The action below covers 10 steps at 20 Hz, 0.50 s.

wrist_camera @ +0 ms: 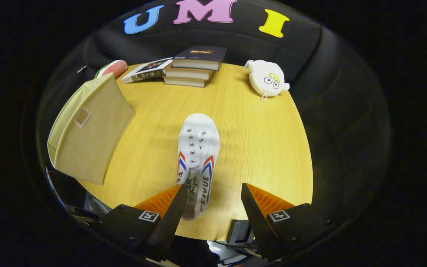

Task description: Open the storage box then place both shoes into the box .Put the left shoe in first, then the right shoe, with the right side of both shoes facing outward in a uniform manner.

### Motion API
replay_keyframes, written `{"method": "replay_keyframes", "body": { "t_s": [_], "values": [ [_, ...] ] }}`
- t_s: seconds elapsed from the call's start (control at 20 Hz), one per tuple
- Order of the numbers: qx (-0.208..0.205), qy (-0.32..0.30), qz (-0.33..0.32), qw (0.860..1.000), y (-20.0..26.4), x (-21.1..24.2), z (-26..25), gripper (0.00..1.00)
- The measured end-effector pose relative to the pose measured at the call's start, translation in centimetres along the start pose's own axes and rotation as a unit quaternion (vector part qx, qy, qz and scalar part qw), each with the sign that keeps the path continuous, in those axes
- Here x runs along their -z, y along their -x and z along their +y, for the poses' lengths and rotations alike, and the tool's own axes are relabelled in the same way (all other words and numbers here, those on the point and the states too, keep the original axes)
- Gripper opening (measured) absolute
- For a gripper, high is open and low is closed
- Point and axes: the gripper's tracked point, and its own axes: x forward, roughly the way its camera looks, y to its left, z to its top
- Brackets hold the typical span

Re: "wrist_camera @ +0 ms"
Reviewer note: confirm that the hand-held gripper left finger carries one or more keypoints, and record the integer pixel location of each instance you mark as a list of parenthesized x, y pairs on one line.
[(167, 230)]

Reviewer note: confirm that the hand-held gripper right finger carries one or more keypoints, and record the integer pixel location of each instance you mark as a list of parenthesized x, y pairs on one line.
[(258, 222)]

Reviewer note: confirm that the white canvas shoe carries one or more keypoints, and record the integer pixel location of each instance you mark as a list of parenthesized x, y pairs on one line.
[(198, 133)]

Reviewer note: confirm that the beige fabric storage box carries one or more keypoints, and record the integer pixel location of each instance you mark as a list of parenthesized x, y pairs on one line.
[(91, 133)]

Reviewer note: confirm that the grey box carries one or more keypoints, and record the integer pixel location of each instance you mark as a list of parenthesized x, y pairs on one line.
[(239, 231)]

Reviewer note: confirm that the white plush toy with eyes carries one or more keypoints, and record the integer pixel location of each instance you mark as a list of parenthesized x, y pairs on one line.
[(267, 79)]

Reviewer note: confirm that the brown cover book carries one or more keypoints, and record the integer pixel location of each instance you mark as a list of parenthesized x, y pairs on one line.
[(187, 73), (184, 82)]

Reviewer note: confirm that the white cover book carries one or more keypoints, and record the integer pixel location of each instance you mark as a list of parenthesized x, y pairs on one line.
[(146, 70)]

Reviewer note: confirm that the watermelon slice plush toy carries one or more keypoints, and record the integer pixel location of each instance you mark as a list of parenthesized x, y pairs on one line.
[(115, 68)]

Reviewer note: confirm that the dark cover book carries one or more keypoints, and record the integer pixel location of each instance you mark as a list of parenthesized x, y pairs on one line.
[(200, 55)]

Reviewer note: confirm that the small silver clip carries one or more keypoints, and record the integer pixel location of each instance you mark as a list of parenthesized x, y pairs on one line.
[(82, 69)]

